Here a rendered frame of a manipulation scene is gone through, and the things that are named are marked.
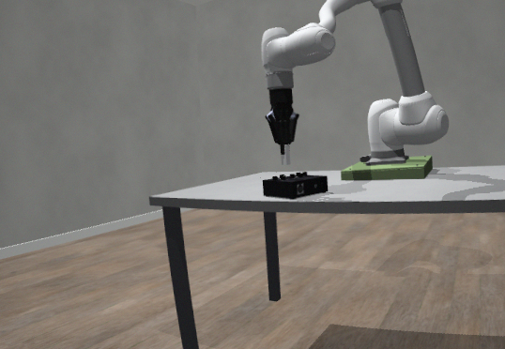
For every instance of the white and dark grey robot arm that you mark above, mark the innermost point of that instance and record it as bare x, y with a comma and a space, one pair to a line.
420, 120

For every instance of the black lighting desk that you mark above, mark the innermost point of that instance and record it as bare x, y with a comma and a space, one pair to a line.
295, 186

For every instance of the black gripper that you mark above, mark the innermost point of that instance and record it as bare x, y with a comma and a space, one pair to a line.
281, 100

